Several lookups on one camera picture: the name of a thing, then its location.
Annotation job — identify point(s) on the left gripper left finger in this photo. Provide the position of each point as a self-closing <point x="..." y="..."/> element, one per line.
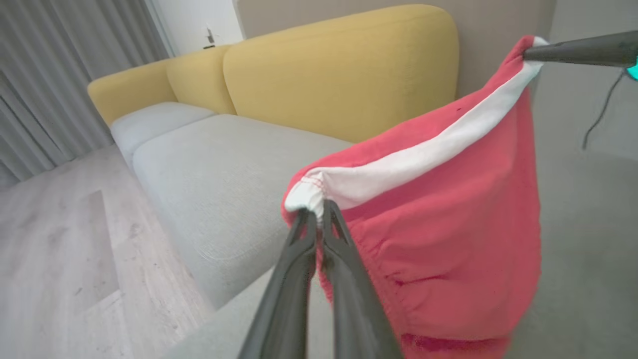
<point x="286" y="299"/>

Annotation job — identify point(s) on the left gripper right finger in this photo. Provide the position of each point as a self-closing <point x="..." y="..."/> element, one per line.
<point x="351" y="309"/>

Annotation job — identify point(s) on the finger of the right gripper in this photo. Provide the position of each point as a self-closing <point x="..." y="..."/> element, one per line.
<point x="593" y="51"/>

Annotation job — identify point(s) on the grey pleated curtain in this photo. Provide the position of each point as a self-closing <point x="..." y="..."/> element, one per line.
<point x="60" y="75"/>

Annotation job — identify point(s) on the small grey sofa seat cushion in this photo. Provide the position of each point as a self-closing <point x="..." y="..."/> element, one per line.
<point x="154" y="122"/>

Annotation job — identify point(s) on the red shorts with white waistband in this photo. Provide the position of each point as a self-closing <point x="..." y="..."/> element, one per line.
<point x="448" y="224"/>

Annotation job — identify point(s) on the wide grey sofa chaise cushion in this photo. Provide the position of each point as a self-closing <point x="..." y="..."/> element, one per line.
<point x="588" y="249"/>

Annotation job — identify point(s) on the small dark wall fixture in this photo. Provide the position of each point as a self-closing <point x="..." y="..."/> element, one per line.
<point x="210" y="37"/>

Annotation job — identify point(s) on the grey fabric sofa seat cushion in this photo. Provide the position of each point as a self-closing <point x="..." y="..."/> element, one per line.
<point x="224" y="189"/>

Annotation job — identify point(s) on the small yellow sofa backrest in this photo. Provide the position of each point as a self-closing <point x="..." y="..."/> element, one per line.
<point x="199" y="80"/>

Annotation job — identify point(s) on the yellow sofa armrest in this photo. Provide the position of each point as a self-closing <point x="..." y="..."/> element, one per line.
<point x="129" y="89"/>

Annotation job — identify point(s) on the large yellow sofa backrest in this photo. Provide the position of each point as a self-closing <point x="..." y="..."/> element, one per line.
<point x="349" y="65"/>

